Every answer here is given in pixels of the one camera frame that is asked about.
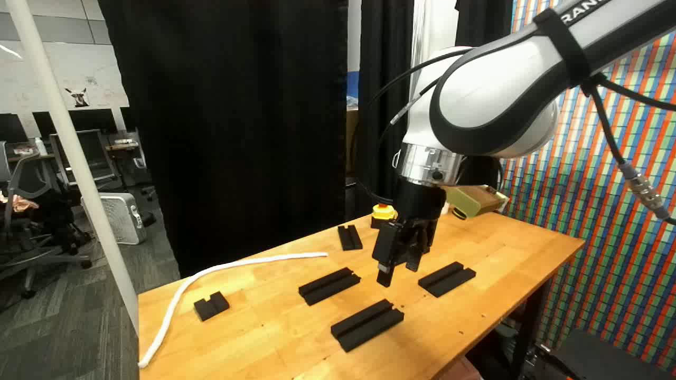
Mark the black small pad far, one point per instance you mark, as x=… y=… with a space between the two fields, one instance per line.
x=349 y=237

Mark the black small pad left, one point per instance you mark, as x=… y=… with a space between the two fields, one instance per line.
x=209 y=307

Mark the white diagonal pole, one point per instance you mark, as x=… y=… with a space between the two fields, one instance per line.
x=39 y=61

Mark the colourful patterned wall panel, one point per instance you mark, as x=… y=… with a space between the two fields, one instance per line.
x=622 y=285

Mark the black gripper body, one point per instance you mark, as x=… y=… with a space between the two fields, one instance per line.
x=416 y=219

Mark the black long pad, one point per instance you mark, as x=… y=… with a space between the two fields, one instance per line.
x=365 y=324
x=328 y=285

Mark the black curtain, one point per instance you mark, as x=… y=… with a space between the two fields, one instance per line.
x=239 y=106

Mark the black small pad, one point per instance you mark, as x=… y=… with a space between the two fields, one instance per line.
x=209 y=307
x=349 y=237

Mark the yellow red emergency button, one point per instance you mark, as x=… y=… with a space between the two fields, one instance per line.
x=380 y=214

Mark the black long pad front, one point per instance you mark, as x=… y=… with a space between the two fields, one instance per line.
x=365 y=324

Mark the black table leg frame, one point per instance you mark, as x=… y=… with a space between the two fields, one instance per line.
x=514 y=338

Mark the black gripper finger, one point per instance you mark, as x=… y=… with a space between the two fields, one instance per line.
x=385 y=273
x=413 y=259

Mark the office chair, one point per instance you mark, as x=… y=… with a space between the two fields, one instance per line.
x=37 y=223

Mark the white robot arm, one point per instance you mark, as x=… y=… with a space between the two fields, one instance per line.
x=499 y=101

